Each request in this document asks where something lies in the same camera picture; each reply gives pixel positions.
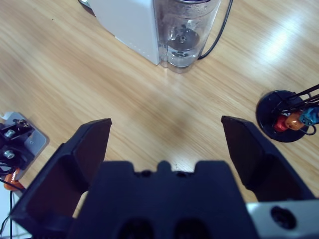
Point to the orange coffee capsule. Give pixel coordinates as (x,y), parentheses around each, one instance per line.
(294,122)

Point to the red coffee capsule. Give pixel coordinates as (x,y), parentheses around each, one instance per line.
(280,124)

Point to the clear water tank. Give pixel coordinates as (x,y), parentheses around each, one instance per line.
(184,44)

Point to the black capsule holder stand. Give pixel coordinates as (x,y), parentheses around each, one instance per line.
(268,117)

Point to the teal coffee capsule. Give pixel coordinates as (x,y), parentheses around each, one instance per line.
(309,115)

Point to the white capsule coffee machine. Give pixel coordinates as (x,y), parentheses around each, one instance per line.
(124,22)

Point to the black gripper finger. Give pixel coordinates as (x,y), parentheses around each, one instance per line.
(62,174)
(269,169)

